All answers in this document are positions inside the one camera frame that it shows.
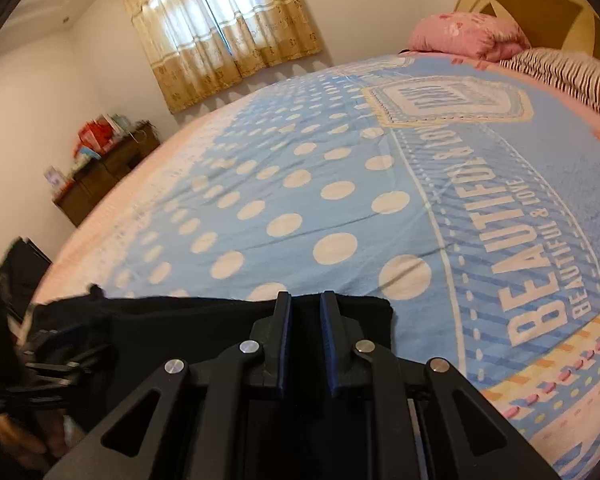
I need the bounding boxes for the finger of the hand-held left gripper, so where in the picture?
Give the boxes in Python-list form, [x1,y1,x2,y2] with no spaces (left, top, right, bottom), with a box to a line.
[10,360,98,407]
[20,322,112,363]

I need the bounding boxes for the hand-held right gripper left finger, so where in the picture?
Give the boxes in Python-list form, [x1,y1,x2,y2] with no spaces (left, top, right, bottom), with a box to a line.
[42,291,293,480]

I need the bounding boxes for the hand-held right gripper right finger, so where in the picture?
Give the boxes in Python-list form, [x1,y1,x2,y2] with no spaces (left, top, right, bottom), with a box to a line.
[320,290,563,480]

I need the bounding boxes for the black pants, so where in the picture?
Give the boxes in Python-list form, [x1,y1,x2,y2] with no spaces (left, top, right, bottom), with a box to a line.
[30,284,395,480]

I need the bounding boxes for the small white box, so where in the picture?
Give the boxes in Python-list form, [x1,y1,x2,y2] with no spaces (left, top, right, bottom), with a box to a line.
[44,166,69,194]

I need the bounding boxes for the blue and pink printed blanket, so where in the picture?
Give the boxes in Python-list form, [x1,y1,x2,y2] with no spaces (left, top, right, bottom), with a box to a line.
[30,52,600,480]

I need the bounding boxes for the brown wooden cabinet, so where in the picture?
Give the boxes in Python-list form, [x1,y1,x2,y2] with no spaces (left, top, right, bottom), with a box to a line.
[52,120,161,228]

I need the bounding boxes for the red bags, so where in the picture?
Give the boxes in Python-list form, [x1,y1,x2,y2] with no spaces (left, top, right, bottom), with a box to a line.
[74,114,131,157]

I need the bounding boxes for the gold window curtain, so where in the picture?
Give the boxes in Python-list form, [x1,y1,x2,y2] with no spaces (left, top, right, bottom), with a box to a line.
[111,0,323,115]

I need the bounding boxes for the pink pillow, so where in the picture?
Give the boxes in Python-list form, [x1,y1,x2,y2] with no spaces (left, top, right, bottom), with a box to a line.
[409,11,532,63]

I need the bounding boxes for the striped pillow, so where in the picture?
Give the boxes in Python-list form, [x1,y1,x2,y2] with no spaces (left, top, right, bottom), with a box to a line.
[500,47,600,126]

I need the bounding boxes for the cream arched bed headboard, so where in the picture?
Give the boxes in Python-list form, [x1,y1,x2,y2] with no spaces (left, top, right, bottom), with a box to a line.
[454,0,600,58]

